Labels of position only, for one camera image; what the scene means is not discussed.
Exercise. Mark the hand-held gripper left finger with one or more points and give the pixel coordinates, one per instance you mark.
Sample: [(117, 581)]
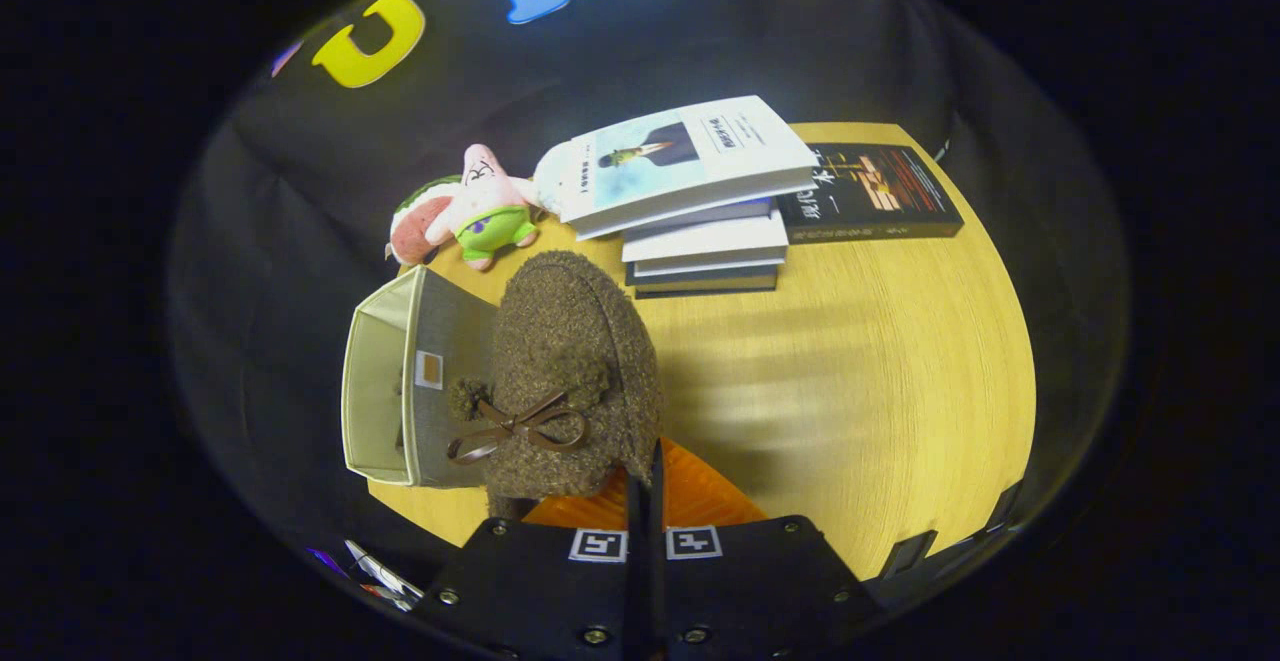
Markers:
[(540, 591)]

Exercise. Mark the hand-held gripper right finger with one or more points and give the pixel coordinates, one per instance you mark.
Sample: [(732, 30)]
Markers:
[(750, 591)]

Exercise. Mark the grey fabric storage box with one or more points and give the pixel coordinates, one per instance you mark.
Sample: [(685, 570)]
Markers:
[(450, 391)]

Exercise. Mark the brown fuzzy shoe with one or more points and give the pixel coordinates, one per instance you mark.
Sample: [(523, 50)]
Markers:
[(570, 341)]

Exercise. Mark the small lit screen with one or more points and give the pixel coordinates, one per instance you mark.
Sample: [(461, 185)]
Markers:
[(325, 561)]

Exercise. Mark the dark cover thick book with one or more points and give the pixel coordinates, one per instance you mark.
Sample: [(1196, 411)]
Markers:
[(705, 281)]

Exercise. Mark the thick white book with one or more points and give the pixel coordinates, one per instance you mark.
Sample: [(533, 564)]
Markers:
[(710, 241)]

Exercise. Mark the thin grey book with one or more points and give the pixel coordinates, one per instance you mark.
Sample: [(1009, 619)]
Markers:
[(700, 219)]

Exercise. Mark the watermelon slice plush toy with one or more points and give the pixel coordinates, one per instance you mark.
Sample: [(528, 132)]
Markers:
[(415, 226)]

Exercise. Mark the pink starfish plush toy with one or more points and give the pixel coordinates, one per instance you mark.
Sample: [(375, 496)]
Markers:
[(490, 206)]

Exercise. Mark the white and blue plush toy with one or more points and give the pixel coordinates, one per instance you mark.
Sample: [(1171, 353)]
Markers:
[(548, 186)]

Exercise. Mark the black cover book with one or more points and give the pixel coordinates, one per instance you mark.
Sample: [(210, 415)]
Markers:
[(870, 191)]

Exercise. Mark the white picture cover book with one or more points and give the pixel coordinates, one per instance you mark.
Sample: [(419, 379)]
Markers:
[(690, 161)]

